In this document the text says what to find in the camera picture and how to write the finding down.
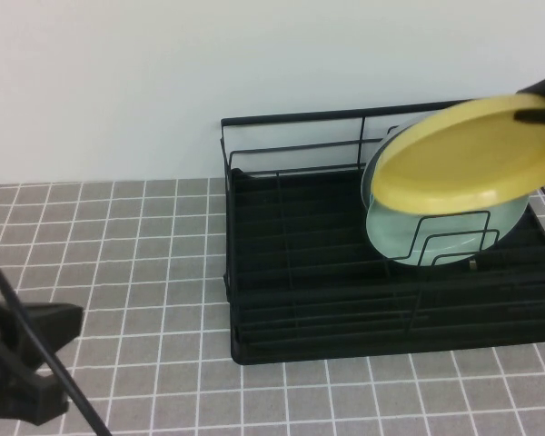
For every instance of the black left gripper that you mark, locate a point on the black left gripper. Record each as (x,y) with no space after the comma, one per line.
(0,354)

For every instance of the pale green plate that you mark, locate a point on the pale green plate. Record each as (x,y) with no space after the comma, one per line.
(390,236)

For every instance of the grey checked tablecloth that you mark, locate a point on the grey checked tablecloth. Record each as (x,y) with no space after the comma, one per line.
(163,218)

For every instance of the grey plate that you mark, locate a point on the grey plate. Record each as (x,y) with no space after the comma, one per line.
(367,175)

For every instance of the yellow plate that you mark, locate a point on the yellow plate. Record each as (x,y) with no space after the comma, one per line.
(458,154)

